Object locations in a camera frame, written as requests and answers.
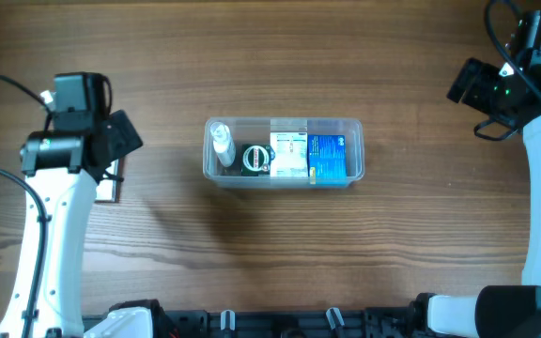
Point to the white spray bottle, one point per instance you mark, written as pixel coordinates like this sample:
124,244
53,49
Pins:
223,143

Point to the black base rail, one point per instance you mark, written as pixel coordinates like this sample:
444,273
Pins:
374,322

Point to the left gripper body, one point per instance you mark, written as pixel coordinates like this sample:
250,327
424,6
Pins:
123,136

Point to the white plaster box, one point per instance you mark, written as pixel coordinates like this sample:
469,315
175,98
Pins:
290,154

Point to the clear plastic container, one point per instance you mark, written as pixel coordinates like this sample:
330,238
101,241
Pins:
257,130

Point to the green balm box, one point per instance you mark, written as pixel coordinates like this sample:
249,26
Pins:
256,160

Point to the blue lozenge box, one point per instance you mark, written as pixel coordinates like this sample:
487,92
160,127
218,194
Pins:
326,158

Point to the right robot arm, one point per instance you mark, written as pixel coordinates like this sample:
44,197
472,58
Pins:
504,310

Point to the white green medicine box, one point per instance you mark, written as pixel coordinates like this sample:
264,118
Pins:
107,189

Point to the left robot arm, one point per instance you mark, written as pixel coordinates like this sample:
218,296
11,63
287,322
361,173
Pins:
61,169

